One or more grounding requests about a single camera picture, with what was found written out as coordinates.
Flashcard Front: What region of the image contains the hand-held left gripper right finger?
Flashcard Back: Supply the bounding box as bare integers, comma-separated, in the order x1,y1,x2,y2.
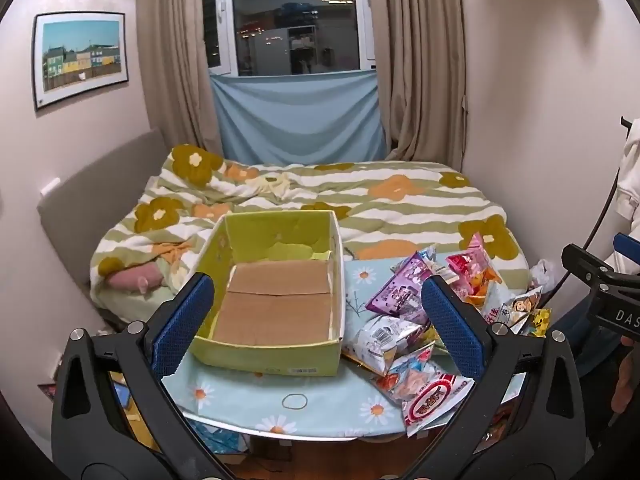
400,275,587,480

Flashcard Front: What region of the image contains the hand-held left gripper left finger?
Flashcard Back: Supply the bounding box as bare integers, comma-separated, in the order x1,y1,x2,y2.
50,272,236,480

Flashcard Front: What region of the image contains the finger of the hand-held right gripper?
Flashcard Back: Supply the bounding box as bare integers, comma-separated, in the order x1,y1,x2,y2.
561,243,620,287
613,232,640,275

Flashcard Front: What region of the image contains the yellow-green cardboard box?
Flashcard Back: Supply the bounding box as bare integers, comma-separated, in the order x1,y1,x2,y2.
191,210,346,377

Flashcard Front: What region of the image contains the person's right hand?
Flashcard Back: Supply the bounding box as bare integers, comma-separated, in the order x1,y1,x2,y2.
613,334,640,413

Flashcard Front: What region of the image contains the white plastic bag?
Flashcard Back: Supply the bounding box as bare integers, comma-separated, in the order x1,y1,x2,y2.
529,258,557,292

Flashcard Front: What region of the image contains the pink and red snack packet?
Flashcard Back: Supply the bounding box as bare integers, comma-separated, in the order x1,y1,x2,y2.
446,232,502,307

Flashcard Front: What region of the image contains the purple snack packet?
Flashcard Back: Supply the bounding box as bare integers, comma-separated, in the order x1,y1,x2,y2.
365,251,437,325

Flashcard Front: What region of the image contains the white cartoon snack packet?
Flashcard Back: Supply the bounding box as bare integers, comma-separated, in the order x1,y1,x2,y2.
481,286,544,337

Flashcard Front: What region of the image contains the pink pillow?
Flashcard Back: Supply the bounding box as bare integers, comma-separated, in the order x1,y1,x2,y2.
107,265,166,293

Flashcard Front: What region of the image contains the silver snack packet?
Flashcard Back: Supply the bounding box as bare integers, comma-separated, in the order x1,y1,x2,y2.
351,314,437,377

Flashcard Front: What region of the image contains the yellow snack packet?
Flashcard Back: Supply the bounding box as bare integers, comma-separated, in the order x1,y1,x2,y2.
519,306,552,337

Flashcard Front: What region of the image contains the red and white snack packet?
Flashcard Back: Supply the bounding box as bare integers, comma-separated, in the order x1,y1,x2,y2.
400,370,475,437

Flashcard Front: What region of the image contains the white jacket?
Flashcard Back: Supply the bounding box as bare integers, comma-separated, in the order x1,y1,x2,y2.
600,119,640,281

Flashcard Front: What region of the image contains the striped floral blanket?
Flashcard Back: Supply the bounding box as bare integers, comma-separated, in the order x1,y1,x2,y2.
90,144,530,311

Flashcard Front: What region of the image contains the grey upholstered headboard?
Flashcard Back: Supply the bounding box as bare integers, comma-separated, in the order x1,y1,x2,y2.
36,127,170,332

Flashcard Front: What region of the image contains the light blue cloth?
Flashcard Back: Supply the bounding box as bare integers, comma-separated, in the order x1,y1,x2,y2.
209,70,388,166

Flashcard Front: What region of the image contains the beige curtain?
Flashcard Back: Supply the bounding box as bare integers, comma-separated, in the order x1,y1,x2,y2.
135,0,223,156
367,0,468,171

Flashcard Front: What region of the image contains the framed houses picture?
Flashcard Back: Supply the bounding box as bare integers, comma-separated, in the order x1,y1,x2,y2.
32,11,131,112

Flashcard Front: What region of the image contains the window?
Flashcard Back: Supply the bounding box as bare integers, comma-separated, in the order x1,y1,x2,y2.
201,0,378,78

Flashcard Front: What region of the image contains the black cable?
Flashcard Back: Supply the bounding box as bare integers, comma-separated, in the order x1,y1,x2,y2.
550,116,633,293

